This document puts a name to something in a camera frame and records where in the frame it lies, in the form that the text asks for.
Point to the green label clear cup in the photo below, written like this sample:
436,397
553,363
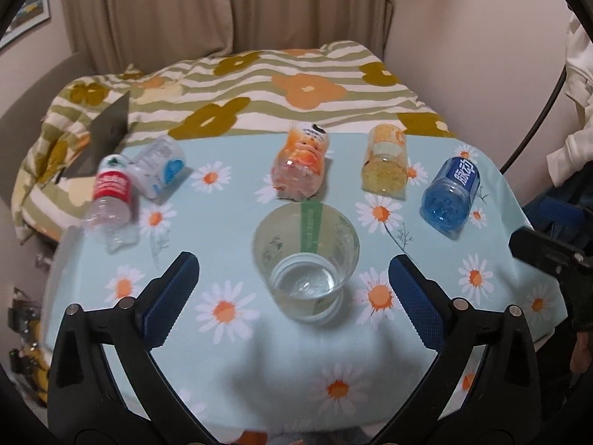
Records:
306,252

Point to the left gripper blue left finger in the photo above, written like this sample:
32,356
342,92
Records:
163,299

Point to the white hooded sweatshirt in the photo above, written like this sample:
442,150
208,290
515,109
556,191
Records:
577,150

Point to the striped floral duvet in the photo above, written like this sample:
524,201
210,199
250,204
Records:
341,86

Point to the grey open laptop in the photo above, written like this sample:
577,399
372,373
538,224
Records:
106,132

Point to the red label clear cup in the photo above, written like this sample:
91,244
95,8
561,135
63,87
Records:
112,196

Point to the person's right hand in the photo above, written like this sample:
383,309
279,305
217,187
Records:
581,356

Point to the light blue daisy tablecloth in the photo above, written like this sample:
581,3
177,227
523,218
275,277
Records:
293,325

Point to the yellow cup orange label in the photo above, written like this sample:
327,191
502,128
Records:
385,166

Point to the framed houses picture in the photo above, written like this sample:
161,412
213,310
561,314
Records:
29,15

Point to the dark teal garment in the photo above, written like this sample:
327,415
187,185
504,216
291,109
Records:
559,212

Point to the grey upholstered headboard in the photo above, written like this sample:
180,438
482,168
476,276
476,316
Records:
20,125

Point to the orange pig print cup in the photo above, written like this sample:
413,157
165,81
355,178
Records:
298,171

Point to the blue cup chinese label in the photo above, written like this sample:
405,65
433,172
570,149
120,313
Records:
447,201

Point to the beige curtain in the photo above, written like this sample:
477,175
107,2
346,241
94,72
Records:
151,34

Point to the clear cup blue white label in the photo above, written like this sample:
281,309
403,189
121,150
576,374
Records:
156,167

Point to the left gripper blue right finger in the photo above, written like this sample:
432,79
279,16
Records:
425,303

